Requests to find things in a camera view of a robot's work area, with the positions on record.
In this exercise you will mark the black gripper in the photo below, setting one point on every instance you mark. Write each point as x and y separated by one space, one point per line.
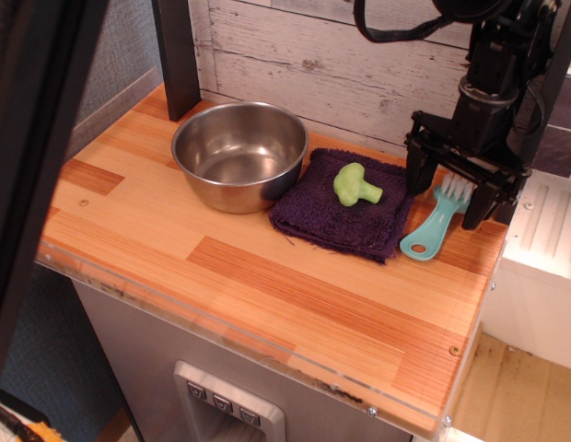
473 143

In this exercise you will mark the teal dish brush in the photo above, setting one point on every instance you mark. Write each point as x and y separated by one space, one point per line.
453 196

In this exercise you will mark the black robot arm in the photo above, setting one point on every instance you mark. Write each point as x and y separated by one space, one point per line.
510 46

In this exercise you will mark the dark purple folded cloth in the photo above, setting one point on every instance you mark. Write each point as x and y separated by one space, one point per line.
311 209

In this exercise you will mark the green toy broccoli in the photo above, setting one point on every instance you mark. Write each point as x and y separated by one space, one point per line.
350 186

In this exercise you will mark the white toy sink unit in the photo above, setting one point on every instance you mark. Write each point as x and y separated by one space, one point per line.
529 303

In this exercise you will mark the stainless steel bowl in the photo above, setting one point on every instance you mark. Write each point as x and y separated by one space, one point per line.
241 157

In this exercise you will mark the clear acrylic edge guard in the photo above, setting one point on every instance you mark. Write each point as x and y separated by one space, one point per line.
418 423

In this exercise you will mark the silver dispenser button panel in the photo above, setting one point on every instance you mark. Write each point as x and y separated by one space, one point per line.
225 405

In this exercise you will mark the grey toy fridge cabinet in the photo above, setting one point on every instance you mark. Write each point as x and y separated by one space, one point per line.
143 350

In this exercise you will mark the orange object bottom left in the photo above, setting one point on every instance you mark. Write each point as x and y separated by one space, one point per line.
38 432

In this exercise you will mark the dark right frame post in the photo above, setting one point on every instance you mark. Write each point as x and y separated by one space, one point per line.
549 149

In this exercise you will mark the dark frame post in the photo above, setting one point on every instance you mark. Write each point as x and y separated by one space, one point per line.
177 56
549 149

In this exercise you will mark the dark left frame post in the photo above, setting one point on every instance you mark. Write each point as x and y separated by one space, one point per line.
177 56

